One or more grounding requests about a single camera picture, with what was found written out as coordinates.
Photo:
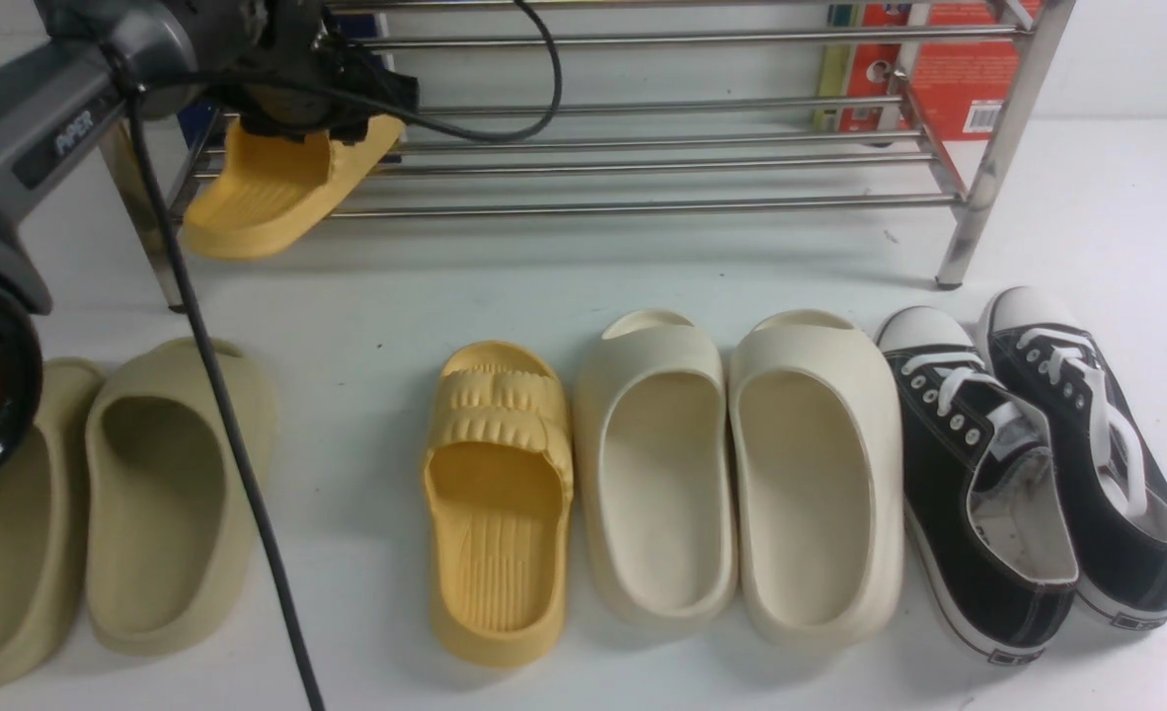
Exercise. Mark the cream foam slide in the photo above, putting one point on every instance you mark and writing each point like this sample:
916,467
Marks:
650,429
816,425

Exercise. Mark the black canvas sneaker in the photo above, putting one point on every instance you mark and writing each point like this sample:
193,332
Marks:
981,499
1112,492

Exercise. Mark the right black canvas sneaker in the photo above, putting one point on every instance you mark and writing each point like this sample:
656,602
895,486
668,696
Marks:
1112,492

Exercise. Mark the right khaki foam slide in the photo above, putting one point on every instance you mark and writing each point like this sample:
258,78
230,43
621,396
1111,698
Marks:
171,529

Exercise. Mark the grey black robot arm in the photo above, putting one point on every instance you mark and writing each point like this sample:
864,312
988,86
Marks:
56,103

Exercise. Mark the stainless steel shoe rack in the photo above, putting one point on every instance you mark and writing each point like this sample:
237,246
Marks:
681,108

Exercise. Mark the left khaki foam slide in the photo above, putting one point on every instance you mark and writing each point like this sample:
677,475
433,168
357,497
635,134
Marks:
44,518

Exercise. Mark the red box behind rack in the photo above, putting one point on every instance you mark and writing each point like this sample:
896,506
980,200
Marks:
960,85

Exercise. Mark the right cream foam slide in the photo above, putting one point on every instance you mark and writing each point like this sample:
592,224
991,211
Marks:
816,425

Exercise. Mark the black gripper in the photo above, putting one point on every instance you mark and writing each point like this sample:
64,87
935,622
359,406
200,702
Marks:
302,42

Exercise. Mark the khaki foam slide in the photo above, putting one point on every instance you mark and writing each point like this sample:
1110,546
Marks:
171,529
44,518

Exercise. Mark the left black canvas sneaker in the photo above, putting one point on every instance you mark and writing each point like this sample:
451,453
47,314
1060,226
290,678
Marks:
981,499

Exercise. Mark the yellow rubber slipper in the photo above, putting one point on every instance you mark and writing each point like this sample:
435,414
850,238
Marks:
272,191
498,476

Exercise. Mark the left cream foam slide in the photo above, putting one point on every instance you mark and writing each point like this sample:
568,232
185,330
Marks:
650,429

